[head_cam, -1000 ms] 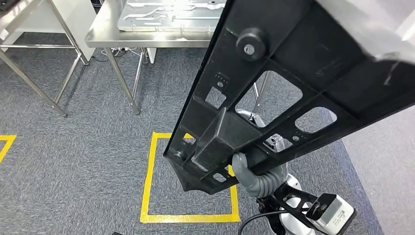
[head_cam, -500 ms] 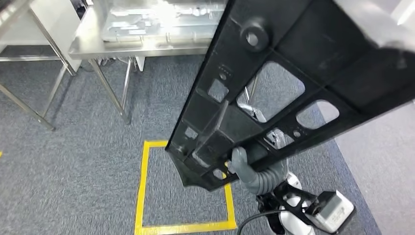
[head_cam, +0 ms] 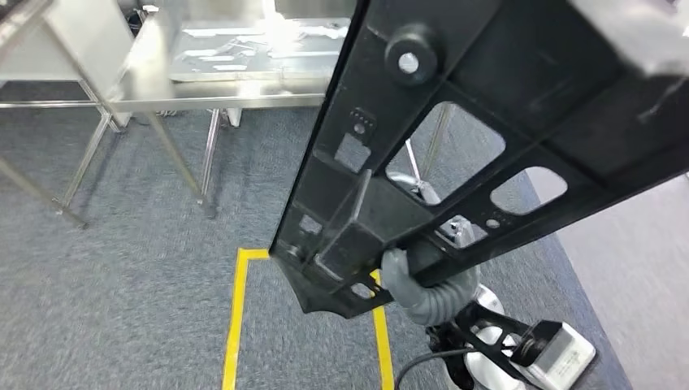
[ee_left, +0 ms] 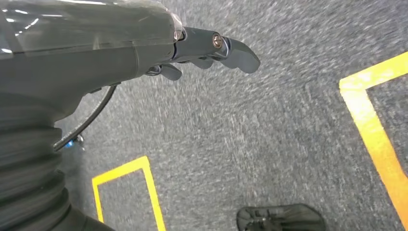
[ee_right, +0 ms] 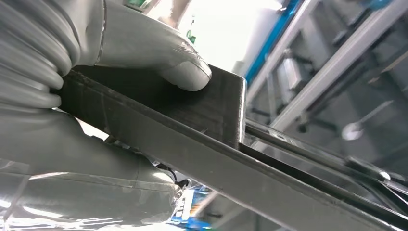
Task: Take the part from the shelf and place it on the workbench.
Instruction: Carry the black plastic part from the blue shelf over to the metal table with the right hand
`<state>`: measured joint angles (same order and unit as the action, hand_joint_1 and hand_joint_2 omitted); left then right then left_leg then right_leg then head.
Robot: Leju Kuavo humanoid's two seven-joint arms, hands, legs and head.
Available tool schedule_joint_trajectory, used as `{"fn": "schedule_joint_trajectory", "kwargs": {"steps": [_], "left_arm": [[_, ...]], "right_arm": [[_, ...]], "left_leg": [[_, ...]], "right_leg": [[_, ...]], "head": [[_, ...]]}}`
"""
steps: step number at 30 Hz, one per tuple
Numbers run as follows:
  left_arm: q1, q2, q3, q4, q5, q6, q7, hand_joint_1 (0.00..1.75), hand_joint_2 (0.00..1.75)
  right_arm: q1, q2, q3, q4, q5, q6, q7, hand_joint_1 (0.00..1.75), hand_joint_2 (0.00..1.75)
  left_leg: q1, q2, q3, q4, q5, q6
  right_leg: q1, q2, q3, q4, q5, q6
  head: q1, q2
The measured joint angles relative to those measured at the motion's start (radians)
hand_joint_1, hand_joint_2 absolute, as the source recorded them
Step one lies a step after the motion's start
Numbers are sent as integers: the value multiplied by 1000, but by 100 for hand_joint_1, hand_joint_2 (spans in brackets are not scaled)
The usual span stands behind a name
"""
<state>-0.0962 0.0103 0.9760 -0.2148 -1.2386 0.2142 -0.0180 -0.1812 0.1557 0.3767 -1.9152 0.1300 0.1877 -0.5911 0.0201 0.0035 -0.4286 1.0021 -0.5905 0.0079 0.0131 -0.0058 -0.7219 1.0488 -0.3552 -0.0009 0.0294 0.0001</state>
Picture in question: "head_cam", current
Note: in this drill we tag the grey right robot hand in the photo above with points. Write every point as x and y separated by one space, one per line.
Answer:
395 274

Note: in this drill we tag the black plastic mounting panel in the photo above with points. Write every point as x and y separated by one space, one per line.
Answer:
377 215

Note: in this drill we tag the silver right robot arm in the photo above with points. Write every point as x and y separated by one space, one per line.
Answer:
441 301

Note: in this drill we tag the stainless steel workbench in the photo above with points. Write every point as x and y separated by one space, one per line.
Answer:
242 89

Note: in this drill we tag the yellow floor tape square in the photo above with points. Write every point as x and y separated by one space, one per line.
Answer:
234 323

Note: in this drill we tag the grey metal jig plate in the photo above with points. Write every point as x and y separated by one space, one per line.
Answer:
242 54

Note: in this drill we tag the stainless steel side table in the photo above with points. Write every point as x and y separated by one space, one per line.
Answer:
54 103

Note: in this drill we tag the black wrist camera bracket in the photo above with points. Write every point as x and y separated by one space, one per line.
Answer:
449 344

